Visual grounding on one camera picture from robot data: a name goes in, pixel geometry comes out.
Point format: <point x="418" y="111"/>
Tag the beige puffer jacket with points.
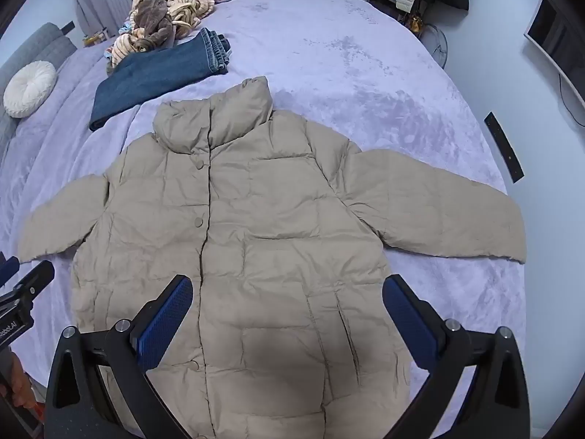
<point x="274" y="219"/>

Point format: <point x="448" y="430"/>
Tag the white round pillow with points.
<point x="29" y="88"/>

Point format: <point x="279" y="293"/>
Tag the wall television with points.
<point x="555" y="36"/>

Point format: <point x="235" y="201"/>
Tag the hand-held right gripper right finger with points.
<point x="411" y="324"/>

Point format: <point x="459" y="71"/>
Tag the blue jeans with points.
<point x="151" y="73"/>

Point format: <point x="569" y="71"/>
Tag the grey padded headboard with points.
<point x="36" y="45"/>

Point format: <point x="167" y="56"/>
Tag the round grey fan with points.
<point x="436" y="45"/>

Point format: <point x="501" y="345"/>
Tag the black wall strip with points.
<point x="504" y="146"/>

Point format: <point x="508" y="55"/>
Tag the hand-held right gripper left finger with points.
<point x="167" y="320"/>

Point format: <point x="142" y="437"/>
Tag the person's left hand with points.
<point x="14" y="372"/>

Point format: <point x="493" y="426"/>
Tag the pile of striped clothes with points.
<point x="194" y="4"/>

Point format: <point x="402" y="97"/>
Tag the lilac fleece blanket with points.
<point x="347" y="64"/>

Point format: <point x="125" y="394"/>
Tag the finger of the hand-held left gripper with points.
<point x="9" y="266"/>
<point x="28" y="280"/>

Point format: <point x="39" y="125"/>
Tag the brown plush garment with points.
<point x="153" y="13"/>

